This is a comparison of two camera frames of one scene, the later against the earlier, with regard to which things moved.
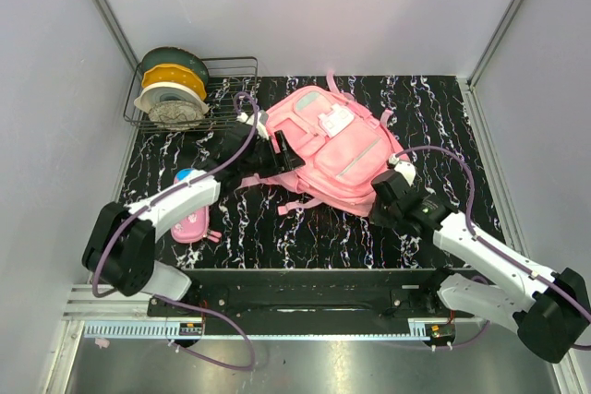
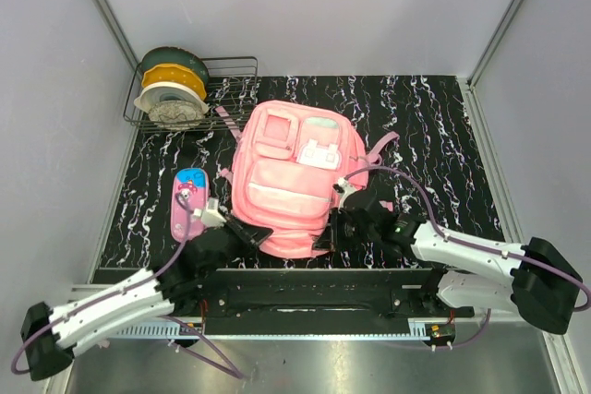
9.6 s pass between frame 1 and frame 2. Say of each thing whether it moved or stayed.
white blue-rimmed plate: stayed
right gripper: moved
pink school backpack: moved
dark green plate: stayed
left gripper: moved
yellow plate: stayed
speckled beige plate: stayed
